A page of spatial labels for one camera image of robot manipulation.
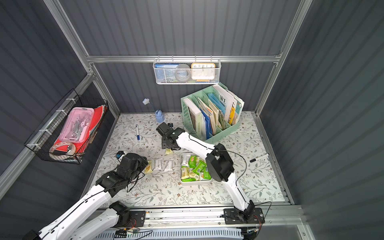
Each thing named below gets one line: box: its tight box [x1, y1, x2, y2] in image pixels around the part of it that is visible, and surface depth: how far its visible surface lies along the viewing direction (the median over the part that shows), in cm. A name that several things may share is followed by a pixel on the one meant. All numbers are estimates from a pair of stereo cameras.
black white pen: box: [249, 153, 270, 163], surface depth 96 cm
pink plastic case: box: [58, 107, 95, 143], surface depth 74 cm
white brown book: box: [183, 98, 202, 137], surface depth 91 cm
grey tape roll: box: [174, 63, 191, 82], surface depth 89 cm
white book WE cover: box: [212, 84, 234, 123], surface depth 98 cm
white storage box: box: [179, 152, 212, 186], surface depth 88 cm
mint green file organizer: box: [180, 82, 244, 144], surface depth 96 cm
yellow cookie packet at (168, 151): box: [164, 148, 174, 155], surface depth 98 cm
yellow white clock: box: [191, 62, 216, 82], surface depth 90 cm
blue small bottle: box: [155, 109, 165, 123], surface depth 114 cm
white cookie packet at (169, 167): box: [164, 159, 174, 172], surface depth 93 cm
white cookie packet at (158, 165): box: [153, 158, 163, 171], surface depth 93 cm
